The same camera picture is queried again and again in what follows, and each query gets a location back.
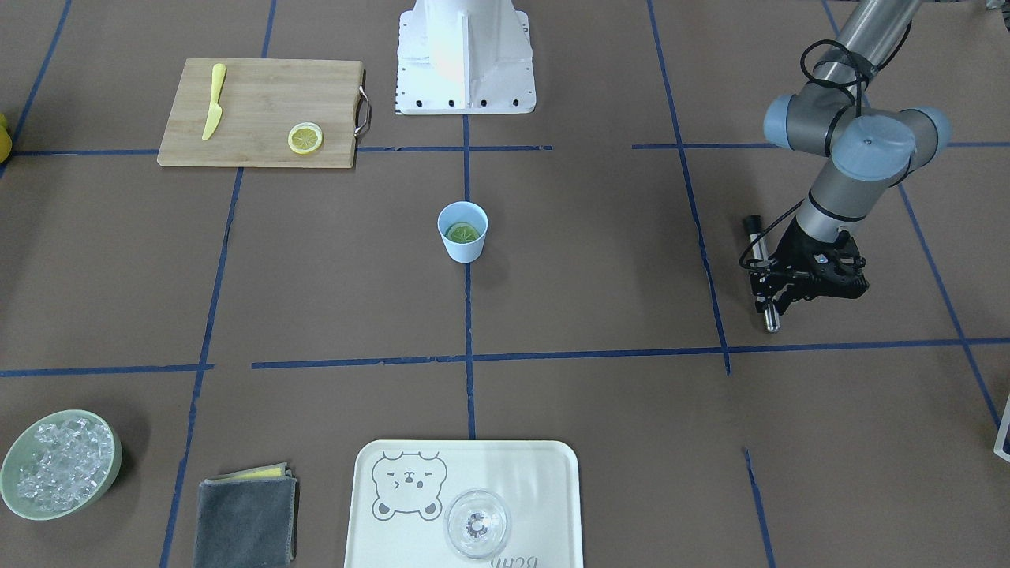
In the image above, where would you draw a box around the green bowl of ice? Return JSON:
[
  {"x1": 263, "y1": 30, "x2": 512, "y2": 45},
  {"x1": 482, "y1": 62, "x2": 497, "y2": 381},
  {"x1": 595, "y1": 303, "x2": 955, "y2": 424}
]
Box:
[{"x1": 2, "y1": 409, "x2": 123, "y2": 520}]

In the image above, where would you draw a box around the yellow plastic knife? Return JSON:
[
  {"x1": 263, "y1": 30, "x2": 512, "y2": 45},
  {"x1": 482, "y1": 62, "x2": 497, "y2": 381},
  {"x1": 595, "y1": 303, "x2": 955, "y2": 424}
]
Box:
[{"x1": 201, "y1": 62, "x2": 227, "y2": 141}]

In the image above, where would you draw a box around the whole yellow lemon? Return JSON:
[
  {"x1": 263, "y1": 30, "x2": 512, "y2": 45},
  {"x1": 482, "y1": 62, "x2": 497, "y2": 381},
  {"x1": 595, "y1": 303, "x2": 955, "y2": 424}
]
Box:
[{"x1": 0, "y1": 113, "x2": 13, "y2": 165}]

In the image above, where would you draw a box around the grey folded cloth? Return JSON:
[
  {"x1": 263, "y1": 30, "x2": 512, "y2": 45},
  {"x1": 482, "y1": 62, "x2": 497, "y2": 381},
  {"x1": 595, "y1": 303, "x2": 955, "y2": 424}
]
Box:
[{"x1": 193, "y1": 461, "x2": 298, "y2": 567}]

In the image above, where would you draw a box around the white rack at edge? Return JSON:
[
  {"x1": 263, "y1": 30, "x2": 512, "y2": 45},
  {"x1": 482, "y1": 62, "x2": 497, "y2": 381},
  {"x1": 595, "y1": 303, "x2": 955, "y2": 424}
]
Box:
[{"x1": 993, "y1": 397, "x2": 1010, "y2": 463}]

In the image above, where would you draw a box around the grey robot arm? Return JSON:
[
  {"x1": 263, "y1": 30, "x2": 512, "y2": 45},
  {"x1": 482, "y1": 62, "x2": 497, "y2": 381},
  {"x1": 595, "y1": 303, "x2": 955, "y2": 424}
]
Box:
[{"x1": 739, "y1": 1, "x2": 952, "y2": 332}]

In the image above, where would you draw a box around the yellow lemon slice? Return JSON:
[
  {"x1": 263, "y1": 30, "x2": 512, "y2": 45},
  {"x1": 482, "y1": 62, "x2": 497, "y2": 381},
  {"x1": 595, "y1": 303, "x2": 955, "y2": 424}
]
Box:
[
  {"x1": 287, "y1": 121, "x2": 324, "y2": 155},
  {"x1": 444, "y1": 222, "x2": 482, "y2": 244}
]

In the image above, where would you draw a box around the bamboo cutting board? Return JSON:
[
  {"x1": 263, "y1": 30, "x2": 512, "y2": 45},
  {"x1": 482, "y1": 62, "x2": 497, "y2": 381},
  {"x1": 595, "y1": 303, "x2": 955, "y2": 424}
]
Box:
[{"x1": 156, "y1": 58, "x2": 369, "y2": 169}]

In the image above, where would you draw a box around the clear wine glass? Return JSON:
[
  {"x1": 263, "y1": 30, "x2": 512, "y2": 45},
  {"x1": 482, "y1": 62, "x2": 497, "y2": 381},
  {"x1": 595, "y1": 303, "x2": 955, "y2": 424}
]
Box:
[{"x1": 445, "y1": 488, "x2": 511, "y2": 561}]

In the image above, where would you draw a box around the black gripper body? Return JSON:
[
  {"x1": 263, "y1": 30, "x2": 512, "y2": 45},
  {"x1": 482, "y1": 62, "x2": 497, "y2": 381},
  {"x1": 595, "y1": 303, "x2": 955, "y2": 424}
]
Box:
[{"x1": 769, "y1": 220, "x2": 869, "y2": 301}]

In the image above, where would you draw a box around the steel muddler black tip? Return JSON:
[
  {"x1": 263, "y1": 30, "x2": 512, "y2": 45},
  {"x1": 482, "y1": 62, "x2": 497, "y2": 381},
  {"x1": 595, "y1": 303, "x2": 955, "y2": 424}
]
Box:
[{"x1": 742, "y1": 215, "x2": 780, "y2": 334}]

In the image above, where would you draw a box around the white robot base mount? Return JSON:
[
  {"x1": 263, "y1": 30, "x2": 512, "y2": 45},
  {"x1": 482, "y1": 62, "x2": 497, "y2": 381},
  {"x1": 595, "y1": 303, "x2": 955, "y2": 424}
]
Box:
[{"x1": 395, "y1": 1, "x2": 537, "y2": 116}]

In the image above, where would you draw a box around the cream bear tray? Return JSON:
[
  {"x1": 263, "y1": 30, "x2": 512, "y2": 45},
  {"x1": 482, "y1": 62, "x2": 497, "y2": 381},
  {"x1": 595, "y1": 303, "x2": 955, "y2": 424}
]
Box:
[{"x1": 344, "y1": 439, "x2": 584, "y2": 567}]

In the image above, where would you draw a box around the light blue paper cup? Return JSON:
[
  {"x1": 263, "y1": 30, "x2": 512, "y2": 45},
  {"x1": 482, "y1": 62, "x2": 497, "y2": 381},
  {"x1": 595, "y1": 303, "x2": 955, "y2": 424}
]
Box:
[{"x1": 437, "y1": 201, "x2": 489, "y2": 263}]

